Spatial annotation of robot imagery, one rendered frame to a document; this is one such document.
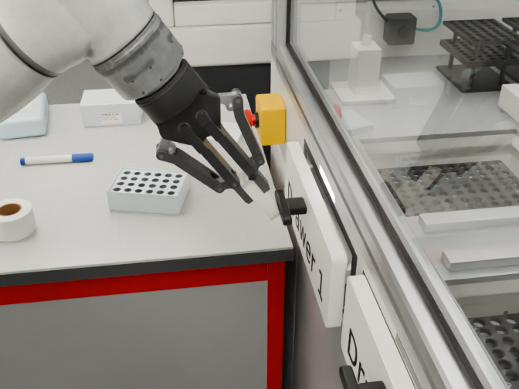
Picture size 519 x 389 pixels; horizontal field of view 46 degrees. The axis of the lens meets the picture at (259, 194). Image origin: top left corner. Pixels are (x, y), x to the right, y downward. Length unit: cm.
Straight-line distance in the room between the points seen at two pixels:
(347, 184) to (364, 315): 16
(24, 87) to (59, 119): 76
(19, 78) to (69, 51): 6
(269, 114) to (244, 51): 51
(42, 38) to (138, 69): 10
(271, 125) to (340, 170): 37
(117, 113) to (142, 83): 71
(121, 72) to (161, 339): 57
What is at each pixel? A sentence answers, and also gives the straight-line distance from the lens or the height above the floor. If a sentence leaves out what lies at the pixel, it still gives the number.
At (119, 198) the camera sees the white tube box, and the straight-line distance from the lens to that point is 108.
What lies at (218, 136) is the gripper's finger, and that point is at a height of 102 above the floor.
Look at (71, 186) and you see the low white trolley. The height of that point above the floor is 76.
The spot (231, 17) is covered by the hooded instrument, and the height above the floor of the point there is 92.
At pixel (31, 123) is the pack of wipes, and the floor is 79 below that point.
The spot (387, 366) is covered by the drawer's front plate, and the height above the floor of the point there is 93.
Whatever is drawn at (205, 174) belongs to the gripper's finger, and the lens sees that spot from 75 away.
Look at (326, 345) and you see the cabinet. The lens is 91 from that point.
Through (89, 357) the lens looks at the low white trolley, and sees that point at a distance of 113.
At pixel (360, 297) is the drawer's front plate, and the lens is 64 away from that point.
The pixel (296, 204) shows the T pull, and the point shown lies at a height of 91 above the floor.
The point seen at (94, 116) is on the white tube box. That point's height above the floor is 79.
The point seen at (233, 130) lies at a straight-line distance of 129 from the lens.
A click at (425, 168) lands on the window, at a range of 53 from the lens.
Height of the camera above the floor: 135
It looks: 32 degrees down
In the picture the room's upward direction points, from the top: straight up
